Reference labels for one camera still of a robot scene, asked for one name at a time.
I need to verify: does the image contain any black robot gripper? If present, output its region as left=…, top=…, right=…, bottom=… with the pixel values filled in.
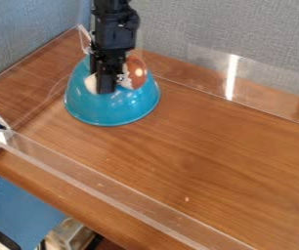
left=90, top=0, right=142, bottom=95

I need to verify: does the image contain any white brown-capped toy mushroom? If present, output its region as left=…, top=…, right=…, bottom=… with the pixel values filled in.
left=86, top=55, right=150, bottom=95

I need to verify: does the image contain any teal blue upturned bowl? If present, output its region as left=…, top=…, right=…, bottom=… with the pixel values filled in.
left=64, top=56, right=160, bottom=127

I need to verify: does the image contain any clear acrylic tray wall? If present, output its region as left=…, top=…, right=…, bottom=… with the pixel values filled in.
left=0, top=30, right=299, bottom=250

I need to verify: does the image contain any metal frame below table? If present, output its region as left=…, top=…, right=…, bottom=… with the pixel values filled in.
left=35, top=218, right=96, bottom=250

